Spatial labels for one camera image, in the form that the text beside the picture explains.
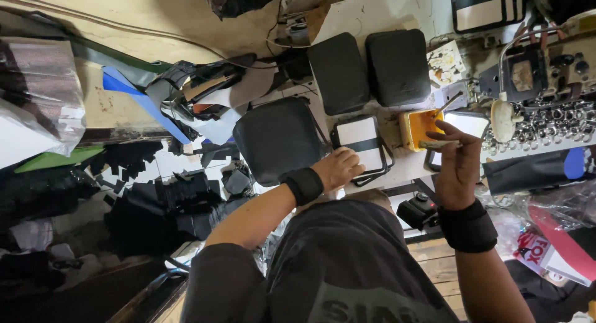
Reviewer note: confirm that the person's left hand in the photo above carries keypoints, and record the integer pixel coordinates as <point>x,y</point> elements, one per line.
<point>335,169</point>

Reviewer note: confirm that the person's right hand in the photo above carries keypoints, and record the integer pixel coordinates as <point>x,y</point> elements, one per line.
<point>458,174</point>

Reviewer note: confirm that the person's left fingers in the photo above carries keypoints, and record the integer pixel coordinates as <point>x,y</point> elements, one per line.
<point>354,164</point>

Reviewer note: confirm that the white panel with black stripe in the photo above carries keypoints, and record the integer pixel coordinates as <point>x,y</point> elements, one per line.
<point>361,134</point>

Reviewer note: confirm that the black left wristband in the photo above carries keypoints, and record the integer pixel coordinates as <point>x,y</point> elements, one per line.
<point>302,185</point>

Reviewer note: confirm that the black wristband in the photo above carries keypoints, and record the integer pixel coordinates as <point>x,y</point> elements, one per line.
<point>302,185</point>
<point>468,227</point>

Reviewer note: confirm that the yellow glue container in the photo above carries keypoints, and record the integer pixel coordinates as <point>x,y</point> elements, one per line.
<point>416,130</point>

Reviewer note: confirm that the large black pouch piece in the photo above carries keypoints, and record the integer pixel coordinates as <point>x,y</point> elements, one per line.
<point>277,141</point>

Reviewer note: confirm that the black rectangular pouch piece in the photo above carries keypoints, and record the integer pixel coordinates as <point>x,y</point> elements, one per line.
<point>339,74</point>
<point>398,67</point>

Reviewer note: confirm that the person's dark grey shirt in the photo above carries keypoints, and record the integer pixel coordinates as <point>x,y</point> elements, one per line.
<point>335,267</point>

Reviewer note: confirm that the brush stick in glue container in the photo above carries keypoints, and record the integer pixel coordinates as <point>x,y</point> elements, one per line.
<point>447,104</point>

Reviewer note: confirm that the white panel with black trim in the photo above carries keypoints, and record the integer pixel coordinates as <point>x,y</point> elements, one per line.
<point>470,123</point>

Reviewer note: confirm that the black right wristband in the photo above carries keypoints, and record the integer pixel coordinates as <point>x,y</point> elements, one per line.
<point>468,227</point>

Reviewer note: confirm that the glue stained white card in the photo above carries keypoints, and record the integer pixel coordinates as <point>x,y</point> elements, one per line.
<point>444,62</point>

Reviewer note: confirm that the white round knob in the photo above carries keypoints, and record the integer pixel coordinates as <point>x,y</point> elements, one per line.
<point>503,120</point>

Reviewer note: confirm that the heap of mixed material pieces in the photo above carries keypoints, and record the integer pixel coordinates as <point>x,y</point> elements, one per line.
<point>209,90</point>

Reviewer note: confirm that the black fabric piece with blue patch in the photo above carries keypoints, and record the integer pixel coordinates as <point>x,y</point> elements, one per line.
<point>526,169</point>

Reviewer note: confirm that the heap of black scraps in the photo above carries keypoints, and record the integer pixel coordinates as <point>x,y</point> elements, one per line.
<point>158,206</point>

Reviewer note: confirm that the black bag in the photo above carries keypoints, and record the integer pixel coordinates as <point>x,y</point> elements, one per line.
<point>233,2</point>

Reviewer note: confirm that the red and white packet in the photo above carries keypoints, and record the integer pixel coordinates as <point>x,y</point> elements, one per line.
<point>535,258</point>

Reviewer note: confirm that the pile of metal buckles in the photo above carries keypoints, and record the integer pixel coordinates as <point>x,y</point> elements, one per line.
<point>554,123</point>

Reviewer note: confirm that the clear plastic bag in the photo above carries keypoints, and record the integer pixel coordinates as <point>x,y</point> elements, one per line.
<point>558,204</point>

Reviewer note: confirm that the blue sheet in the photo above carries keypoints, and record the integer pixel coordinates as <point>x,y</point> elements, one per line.
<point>139,99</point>

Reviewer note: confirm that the red strip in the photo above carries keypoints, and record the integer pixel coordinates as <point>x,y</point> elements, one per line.
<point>563,244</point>

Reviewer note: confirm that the dark green strip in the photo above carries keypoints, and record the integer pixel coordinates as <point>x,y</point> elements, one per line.
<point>116,60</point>

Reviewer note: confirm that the green sheet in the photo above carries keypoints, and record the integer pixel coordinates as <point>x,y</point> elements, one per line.
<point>56,159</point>

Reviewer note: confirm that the plastic bag with silver material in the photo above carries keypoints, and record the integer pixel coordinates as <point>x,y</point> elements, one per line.
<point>37,95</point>

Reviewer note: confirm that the black camera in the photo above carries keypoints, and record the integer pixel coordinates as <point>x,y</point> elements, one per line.
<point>416,211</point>

